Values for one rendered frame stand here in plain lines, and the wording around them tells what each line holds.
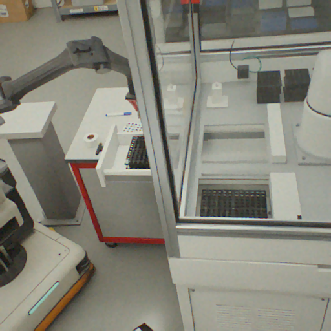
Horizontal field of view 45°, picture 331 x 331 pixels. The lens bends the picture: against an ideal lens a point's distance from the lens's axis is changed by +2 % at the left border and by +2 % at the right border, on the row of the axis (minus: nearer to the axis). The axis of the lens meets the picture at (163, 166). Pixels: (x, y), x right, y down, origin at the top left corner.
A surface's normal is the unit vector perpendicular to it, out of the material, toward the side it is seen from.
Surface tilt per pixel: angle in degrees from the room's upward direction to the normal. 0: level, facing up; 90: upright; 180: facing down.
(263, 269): 90
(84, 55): 54
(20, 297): 0
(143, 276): 0
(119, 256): 0
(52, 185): 90
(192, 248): 90
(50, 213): 90
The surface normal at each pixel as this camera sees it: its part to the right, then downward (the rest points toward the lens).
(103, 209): -0.13, 0.68
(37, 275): -0.12, -0.73
